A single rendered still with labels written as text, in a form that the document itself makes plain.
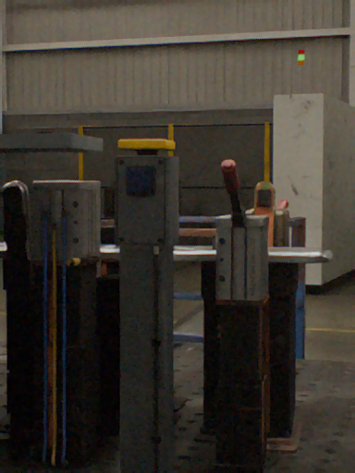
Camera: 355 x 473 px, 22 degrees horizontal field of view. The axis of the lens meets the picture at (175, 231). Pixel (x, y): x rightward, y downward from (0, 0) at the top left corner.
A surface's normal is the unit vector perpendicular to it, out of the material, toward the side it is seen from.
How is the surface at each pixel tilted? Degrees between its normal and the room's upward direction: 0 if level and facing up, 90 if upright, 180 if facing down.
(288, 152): 90
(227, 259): 90
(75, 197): 90
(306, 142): 90
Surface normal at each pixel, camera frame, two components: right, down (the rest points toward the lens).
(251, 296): -0.20, 0.05
